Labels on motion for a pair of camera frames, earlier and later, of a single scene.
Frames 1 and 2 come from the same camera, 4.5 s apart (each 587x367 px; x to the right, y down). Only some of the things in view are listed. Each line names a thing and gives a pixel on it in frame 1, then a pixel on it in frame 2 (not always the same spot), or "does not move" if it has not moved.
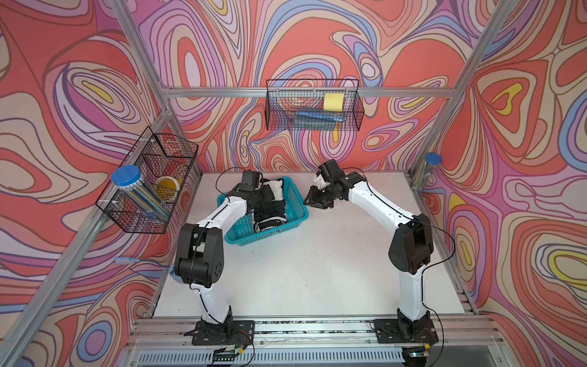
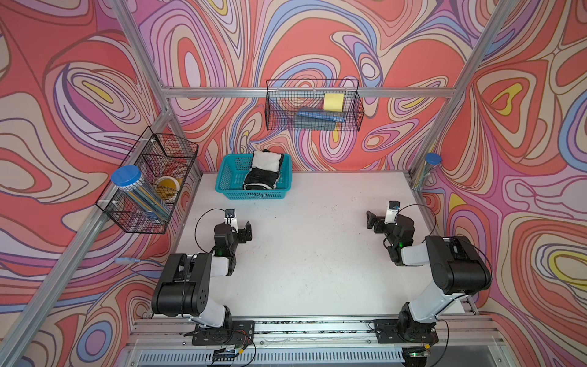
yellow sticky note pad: x=333 y=102 does not move
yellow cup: x=167 y=188 does not move
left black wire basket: x=147 y=188 does not move
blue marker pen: x=322 y=116 does not move
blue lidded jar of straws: x=128 y=178 does not move
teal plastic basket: x=243 y=230 -> x=232 y=170
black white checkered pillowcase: x=272 y=213 -> x=264 y=170
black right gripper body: x=322 y=197 -> x=382 y=228
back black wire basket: x=285 y=98 does not move
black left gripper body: x=254 y=193 -> x=238 y=238
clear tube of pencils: x=431 y=160 does not move
